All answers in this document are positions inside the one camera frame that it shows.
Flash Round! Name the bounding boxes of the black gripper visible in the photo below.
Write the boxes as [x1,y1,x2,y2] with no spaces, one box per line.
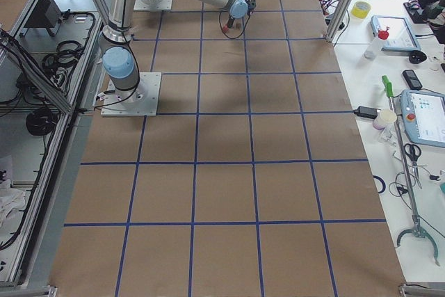
[225,0,257,28]

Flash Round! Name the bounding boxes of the yellow tape roll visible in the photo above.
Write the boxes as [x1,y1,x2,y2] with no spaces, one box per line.
[350,1,371,19]

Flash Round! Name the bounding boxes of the red capped plastic bottle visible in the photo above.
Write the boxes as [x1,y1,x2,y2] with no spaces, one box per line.
[364,27,389,60]

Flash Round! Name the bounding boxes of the blue teach pendant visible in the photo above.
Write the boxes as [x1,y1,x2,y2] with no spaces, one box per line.
[400,90,444,148]
[370,15,421,52]

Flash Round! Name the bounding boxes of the black power adapter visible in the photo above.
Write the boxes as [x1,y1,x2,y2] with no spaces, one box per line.
[353,106,379,120]

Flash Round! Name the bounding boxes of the white paper cup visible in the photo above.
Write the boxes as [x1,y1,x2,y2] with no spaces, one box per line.
[373,109,397,130]

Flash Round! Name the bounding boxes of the long reach grabber tool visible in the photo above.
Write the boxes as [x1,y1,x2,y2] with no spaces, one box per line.
[381,74,441,267]

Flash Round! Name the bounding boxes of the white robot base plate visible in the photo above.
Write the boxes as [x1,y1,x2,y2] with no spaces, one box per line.
[101,72,161,117]

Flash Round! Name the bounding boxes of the black handled scissors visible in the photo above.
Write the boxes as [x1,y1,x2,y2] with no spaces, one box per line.
[404,143,422,188]

